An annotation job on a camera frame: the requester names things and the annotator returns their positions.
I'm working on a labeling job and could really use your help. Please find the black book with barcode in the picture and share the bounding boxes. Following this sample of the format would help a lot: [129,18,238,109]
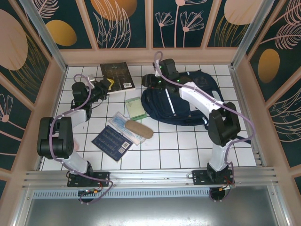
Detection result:
[100,61,136,95]

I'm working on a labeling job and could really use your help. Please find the green notepad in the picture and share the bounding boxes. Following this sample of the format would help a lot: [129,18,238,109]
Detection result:
[125,96,148,121]

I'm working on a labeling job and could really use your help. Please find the navy blue backpack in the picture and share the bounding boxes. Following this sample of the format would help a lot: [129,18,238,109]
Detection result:
[142,70,252,145]

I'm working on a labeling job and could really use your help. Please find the clear pouch with blue pens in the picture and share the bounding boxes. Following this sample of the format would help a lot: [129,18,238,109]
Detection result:
[108,112,146,145]

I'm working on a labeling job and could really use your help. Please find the blue notebook with barcode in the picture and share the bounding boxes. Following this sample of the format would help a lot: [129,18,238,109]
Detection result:
[91,125,134,162]

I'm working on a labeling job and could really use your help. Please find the brown oval case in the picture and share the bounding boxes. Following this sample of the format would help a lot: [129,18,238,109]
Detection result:
[124,120,154,141]

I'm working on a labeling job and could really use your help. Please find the grey metal sheet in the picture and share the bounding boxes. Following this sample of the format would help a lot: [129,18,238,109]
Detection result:
[14,197,291,226]

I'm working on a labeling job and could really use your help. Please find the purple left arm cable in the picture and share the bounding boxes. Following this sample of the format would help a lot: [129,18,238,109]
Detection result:
[50,74,115,205]

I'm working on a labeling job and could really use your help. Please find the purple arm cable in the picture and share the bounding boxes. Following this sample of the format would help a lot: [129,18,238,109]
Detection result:
[153,51,256,203]
[50,74,115,205]

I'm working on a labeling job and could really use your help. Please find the aluminium corner post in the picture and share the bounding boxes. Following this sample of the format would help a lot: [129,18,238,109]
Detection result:
[19,0,69,73]
[230,0,269,69]

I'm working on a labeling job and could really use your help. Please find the aluminium side rail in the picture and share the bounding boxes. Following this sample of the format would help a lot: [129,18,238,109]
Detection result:
[35,156,46,171]
[228,65,268,168]

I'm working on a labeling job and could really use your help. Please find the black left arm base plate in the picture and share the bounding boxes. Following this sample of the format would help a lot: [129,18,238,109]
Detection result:
[67,171,111,188]

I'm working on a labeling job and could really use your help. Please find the aluminium mounting rail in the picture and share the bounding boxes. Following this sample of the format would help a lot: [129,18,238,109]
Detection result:
[22,167,279,189]

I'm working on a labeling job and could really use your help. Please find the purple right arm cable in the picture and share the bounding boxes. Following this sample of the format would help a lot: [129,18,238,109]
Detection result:
[153,51,256,203]

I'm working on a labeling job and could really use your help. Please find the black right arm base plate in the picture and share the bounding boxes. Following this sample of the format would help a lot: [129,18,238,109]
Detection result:
[192,169,236,187]

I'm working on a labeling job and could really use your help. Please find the perforated metal cable tray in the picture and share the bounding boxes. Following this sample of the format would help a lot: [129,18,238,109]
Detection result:
[32,190,271,198]

